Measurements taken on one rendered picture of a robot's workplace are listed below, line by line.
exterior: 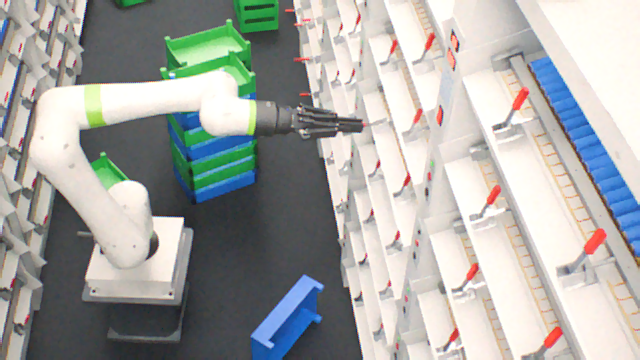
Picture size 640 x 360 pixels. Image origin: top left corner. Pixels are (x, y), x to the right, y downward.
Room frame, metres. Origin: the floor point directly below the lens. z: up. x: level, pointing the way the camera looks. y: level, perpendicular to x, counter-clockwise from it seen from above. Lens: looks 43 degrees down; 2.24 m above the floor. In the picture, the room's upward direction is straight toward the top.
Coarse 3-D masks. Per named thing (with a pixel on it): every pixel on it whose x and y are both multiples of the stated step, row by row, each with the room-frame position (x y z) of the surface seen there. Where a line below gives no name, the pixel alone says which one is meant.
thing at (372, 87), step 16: (368, 80) 1.69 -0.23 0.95; (368, 96) 1.68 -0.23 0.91; (384, 96) 1.66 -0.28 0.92; (368, 112) 1.61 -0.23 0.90; (384, 112) 1.59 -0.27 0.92; (384, 144) 1.47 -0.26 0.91; (384, 160) 1.41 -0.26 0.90; (400, 176) 1.34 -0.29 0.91; (400, 208) 1.24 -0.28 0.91; (400, 224) 1.19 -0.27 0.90
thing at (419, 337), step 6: (420, 330) 0.99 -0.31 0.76; (426, 330) 0.99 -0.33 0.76; (402, 336) 0.99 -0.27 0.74; (408, 336) 0.99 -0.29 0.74; (414, 336) 0.99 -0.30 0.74; (420, 336) 0.99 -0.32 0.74; (426, 336) 0.99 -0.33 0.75; (408, 342) 0.99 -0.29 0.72; (414, 342) 0.99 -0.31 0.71; (420, 342) 0.99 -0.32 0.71; (426, 342) 0.99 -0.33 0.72; (408, 348) 0.98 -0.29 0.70; (414, 348) 0.98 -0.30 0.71; (420, 348) 0.98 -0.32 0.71; (426, 348) 0.97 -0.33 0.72; (414, 354) 0.96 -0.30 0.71; (420, 354) 0.96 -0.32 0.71; (426, 354) 0.96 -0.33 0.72; (432, 354) 0.95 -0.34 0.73
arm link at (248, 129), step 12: (204, 96) 1.54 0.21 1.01; (216, 96) 1.50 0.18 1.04; (228, 96) 1.51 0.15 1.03; (204, 108) 1.47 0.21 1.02; (216, 108) 1.46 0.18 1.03; (228, 108) 1.47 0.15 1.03; (240, 108) 1.48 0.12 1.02; (252, 108) 1.48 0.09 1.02; (204, 120) 1.45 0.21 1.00; (216, 120) 1.44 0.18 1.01; (228, 120) 1.44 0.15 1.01; (240, 120) 1.45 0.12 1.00; (252, 120) 1.46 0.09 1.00; (216, 132) 1.44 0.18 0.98; (228, 132) 1.44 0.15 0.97; (240, 132) 1.45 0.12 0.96; (252, 132) 1.45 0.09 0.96
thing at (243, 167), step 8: (176, 160) 2.22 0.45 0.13; (256, 160) 2.23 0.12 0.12; (176, 168) 2.23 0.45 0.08; (232, 168) 2.18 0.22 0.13; (240, 168) 2.20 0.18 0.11; (248, 168) 2.21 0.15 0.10; (256, 168) 2.23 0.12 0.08; (184, 176) 2.15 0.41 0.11; (192, 176) 2.10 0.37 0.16; (208, 176) 2.13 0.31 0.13; (216, 176) 2.15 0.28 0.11; (224, 176) 2.16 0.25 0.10; (232, 176) 2.18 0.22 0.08; (192, 184) 2.10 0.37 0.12; (200, 184) 2.11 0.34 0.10; (208, 184) 2.13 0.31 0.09
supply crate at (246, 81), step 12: (228, 48) 2.40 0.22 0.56; (216, 60) 2.37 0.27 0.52; (228, 60) 2.40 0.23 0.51; (168, 72) 2.28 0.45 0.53; (180, 72) 2.30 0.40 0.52; (192, 72) 2.33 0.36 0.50; (204, 72) 2.35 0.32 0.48; (228, 72) 2.35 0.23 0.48; (240, 72) 2.34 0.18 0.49; (252, 72) 2.25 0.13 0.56; (240, 84) 2.21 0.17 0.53; (252, 84) 2.23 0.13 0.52
